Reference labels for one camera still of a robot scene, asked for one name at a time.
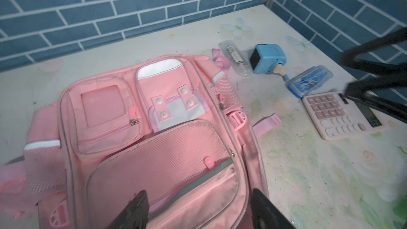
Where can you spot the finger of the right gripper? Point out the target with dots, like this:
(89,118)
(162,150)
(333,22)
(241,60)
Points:
(355,57)
(358,92)

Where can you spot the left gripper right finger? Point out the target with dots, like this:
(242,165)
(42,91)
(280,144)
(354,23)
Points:
(265,215)

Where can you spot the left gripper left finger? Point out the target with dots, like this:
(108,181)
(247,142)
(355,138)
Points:
(134,215)

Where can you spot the white pink calculator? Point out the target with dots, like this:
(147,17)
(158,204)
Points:
(336,117)

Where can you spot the pink student backpack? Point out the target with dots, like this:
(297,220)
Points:
(172,126)

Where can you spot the blue geometry set case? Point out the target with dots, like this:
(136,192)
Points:
(308,81)

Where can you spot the blue pencil sharpener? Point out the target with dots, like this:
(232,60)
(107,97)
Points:
(269,59)

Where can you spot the clear plastic eraser case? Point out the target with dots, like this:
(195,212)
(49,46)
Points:
(237,60)

